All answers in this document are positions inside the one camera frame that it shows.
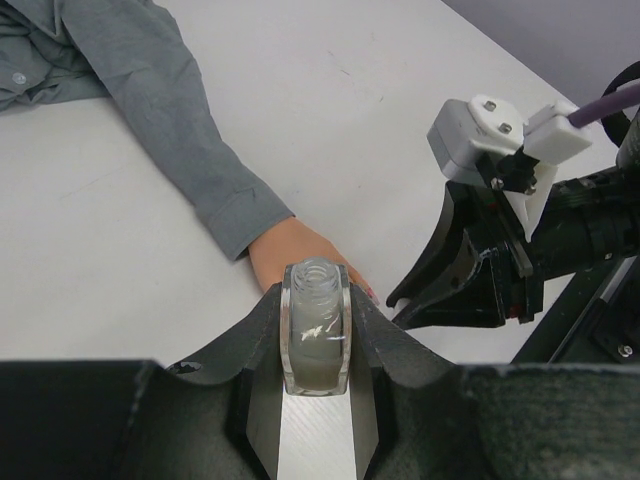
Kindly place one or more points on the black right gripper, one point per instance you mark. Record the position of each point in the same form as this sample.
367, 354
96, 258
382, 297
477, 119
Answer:
586, 222

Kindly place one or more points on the grey shirt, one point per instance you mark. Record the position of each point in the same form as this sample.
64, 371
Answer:
133, 52

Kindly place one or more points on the mannequin hand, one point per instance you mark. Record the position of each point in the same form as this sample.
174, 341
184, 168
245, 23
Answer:
290, 242

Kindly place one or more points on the clear nail polish bottle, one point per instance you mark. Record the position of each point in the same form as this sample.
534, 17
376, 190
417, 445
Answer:
315, 331

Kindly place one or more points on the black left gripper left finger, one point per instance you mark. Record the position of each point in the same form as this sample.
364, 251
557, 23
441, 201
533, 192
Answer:
213, 415

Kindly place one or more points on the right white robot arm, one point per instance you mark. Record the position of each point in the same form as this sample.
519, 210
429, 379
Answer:
590, 316

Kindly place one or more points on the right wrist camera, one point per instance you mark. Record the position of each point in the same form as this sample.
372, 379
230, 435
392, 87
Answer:
486, 142

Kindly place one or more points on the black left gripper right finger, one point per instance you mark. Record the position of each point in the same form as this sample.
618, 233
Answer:
416, 415

